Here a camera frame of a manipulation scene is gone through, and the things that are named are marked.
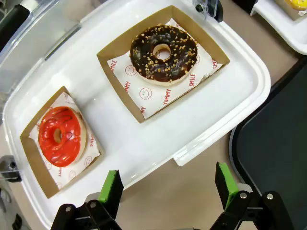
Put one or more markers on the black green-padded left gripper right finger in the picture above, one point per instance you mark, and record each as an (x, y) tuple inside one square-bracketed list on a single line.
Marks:
[(223, 182)]

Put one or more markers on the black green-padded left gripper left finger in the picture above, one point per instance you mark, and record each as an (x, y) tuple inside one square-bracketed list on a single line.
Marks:
[(112, 191)]

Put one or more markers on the black plastic serving tray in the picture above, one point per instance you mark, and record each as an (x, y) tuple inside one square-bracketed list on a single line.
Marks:
[(275, 134)]

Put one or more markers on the red glazed donut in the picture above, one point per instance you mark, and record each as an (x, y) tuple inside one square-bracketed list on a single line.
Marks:
[(48, 143)]

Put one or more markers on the brown cardboard donut tray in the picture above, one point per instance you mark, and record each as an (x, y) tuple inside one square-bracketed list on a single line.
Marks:
[(124, 93), (31, 153), (291, 13)]

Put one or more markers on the chocolate donut with nut bits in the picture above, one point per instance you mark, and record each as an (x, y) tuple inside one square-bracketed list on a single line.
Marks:
[(144, 64)]

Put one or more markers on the yellow sprinkled donut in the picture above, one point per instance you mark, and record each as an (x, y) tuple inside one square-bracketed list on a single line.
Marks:
[(297, 3)]

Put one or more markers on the white printed paper liner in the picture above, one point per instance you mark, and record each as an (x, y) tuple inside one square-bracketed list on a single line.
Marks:
[(153, 95), (92, 146)]

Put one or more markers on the white display case base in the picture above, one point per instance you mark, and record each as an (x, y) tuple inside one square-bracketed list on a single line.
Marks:
[(144, 134), (271, 16)]

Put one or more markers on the clear dome display lid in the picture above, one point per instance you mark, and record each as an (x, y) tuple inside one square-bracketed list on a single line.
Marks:
[(28, 48)]

